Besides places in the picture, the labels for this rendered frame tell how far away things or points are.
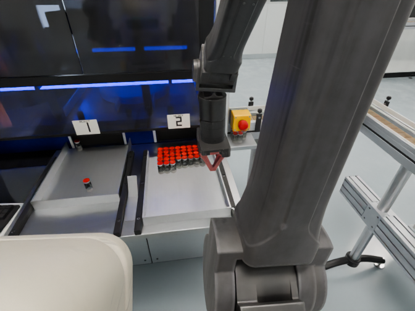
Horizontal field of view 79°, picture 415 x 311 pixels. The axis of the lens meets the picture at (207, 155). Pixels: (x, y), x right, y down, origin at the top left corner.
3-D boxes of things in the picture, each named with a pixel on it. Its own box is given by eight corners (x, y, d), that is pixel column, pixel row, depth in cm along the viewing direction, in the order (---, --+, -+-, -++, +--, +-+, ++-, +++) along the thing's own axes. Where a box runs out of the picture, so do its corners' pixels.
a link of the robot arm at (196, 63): (194, 61, 45) (239, 64, 47) (190, 46, 55) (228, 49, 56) (189, 120, 52) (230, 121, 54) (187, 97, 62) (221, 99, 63)
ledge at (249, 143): (222, 134, 119) (222, 131, 118) (248, 132, 120) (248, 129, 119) (228, 150, 108) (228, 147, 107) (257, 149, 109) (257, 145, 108)
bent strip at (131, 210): (130, 189, 86) (126, 175, 82) (139, 187, 86) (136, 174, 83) (124, 221, 75) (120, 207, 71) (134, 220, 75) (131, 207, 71)
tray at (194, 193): (148, 157, 101) (147, 150, 98) (212, 152, 104) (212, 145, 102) (144, 225, 73) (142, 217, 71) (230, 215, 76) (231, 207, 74)
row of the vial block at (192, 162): (158, 167, 95) (157, 157, 92) (205, 163, 97) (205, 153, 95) (158, 171, 93) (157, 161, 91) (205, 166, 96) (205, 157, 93)
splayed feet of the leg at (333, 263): (304, 268, 155) (310, 255, 147) (378, 258, 160) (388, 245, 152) (310, 281, 148) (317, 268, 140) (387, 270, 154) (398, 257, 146)
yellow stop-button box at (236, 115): (229, 123, 107) (230, 108, 103) (245, 122, 108) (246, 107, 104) (233, 132, 101) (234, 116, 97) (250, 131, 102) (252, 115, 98)
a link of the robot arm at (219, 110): (199, 95, 48) (228, 94, 49) (197, 83, 54) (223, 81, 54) (201, 127, 52) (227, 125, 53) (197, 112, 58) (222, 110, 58)
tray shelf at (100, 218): (57, 153, 106) (55, 150, 105) (220, 141, 114) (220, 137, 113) (-4, 255, 67) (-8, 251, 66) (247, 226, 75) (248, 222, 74)
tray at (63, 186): (68, 149, 105) (65, 142, 103) (131, 144, 108) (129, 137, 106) (34, 210, 78) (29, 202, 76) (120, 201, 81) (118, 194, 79)
